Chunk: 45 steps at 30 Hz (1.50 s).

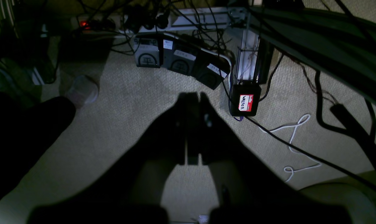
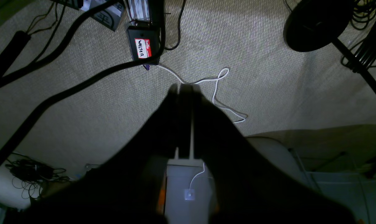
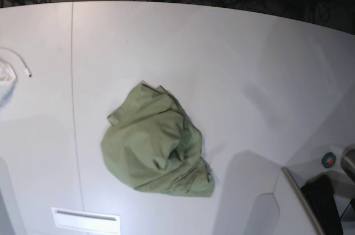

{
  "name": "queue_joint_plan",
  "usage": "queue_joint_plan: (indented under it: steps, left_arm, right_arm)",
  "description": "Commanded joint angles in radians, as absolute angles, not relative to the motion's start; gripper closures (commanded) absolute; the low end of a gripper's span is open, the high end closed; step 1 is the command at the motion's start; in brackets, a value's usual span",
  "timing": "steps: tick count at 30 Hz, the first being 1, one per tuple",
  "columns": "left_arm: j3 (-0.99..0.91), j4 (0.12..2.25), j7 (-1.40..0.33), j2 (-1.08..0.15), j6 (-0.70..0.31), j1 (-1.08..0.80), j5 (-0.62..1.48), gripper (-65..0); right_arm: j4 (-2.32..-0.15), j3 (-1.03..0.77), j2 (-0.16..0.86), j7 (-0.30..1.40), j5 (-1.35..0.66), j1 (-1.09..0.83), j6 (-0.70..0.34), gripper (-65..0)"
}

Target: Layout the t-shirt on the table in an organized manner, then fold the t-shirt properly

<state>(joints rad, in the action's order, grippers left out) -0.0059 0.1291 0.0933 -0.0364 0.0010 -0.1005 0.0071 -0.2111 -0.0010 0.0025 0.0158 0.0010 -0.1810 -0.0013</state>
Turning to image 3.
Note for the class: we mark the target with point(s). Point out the black keyboard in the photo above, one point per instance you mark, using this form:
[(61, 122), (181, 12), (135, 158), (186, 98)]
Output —
[(319, 193)]

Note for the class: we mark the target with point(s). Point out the green t-shirt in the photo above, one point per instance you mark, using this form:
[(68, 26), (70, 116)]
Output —
[(152, 146)]

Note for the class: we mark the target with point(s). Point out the green tape roll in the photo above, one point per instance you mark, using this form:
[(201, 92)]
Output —
[(328, 160)]

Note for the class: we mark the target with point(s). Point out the grey table edge rail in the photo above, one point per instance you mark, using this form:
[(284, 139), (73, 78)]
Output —
[(317, 229)]

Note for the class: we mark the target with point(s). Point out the white label plate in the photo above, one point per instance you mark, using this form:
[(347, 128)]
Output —
[(86, 221)]

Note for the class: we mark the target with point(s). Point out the white cloth bag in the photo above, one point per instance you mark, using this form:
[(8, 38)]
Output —
[(8, 82)]

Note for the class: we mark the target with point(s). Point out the metal cylinder cup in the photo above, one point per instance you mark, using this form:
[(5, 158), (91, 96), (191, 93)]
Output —
[(348, 162)]

